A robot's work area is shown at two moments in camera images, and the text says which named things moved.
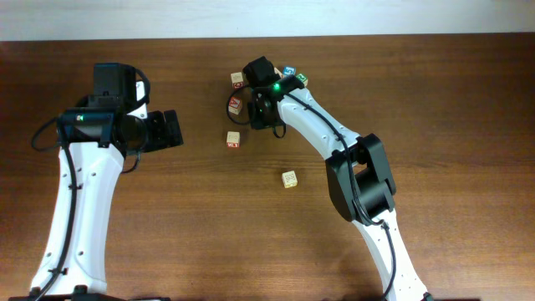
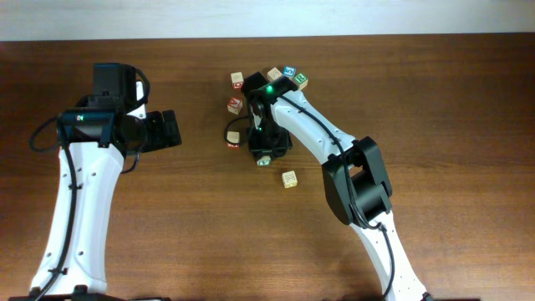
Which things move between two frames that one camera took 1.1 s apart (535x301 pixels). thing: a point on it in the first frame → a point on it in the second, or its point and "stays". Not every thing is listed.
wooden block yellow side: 289,179 stays
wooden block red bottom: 233,140 stays
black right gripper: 259,71 → 269,146
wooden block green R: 301,77 stays
